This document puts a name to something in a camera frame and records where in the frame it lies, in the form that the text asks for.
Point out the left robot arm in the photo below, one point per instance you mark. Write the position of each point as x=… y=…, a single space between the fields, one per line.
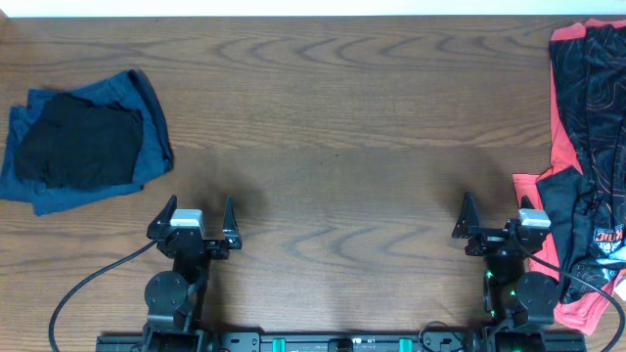
x=175 y=297

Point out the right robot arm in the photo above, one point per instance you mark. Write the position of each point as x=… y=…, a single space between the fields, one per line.
x=520 y=302

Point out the folded blue garment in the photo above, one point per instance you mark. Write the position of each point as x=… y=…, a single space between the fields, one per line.
x=131 y=90

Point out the black patterned jersey shirt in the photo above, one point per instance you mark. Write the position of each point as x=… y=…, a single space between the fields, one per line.
x=586 y=200

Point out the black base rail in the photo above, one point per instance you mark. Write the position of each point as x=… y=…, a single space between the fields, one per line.
x=429 y=340

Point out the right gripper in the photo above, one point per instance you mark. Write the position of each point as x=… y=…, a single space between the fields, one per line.
x=469 y=226

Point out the folded black garment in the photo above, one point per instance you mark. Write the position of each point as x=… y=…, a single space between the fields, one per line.
x=77 y=145

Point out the red t-shirt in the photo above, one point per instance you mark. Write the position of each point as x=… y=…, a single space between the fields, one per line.
x=584 y=314

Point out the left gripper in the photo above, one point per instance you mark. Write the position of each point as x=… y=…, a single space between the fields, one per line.
x=231 y=237

